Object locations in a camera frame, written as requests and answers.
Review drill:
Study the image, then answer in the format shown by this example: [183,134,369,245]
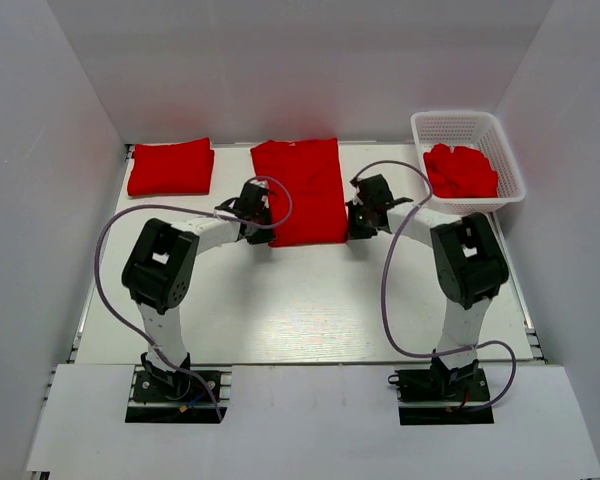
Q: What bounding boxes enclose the red t-shirt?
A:
[127,138,215,197]
[251,138,347,248]

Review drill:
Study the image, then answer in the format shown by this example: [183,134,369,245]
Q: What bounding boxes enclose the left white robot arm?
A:
[122,180,275,399]

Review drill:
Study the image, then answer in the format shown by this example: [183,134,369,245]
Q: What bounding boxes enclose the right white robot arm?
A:
[346,175,509,402]

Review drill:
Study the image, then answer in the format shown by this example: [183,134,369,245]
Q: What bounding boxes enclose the crumpled red shirts in basket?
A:
[423,143,499,199]

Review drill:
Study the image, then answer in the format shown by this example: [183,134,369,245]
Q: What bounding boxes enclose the folded red t-shirt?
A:
[127,138,215,197]

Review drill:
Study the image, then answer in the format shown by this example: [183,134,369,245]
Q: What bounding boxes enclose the white plastic basket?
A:
[410,110,526,216]

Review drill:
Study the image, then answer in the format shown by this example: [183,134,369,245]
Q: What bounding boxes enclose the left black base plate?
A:
[125,366,232,425]

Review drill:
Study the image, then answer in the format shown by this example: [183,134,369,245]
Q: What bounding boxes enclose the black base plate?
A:
[125,366,232,425]
[387,368,494,426]

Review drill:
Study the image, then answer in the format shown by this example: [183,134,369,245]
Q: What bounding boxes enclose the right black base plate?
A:
[387,368,494,426]

